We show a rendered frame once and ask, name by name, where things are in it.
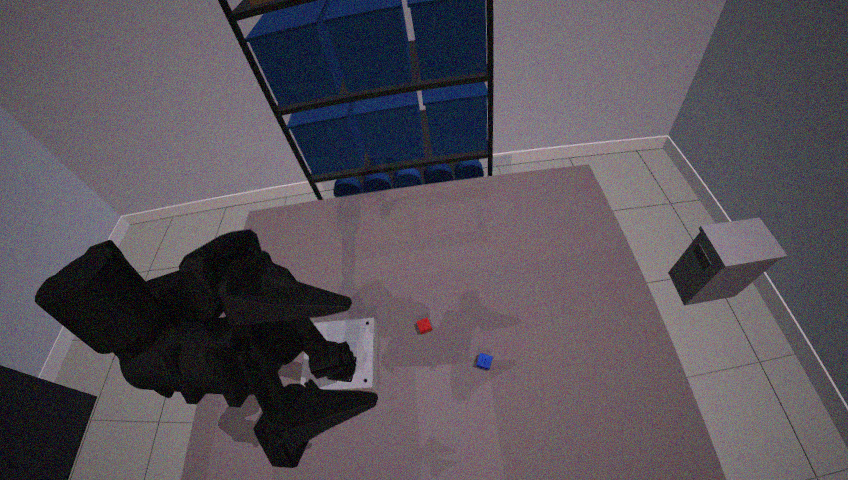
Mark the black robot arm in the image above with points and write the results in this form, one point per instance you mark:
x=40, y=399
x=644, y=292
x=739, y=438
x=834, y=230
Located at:
x=101, y=299

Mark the blue toy brick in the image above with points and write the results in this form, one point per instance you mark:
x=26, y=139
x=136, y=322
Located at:
x=484, y=361

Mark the red block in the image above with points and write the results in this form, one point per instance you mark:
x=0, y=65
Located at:
x=424, y=325

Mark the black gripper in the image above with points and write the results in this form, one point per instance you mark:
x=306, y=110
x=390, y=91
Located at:
x=235, y=357

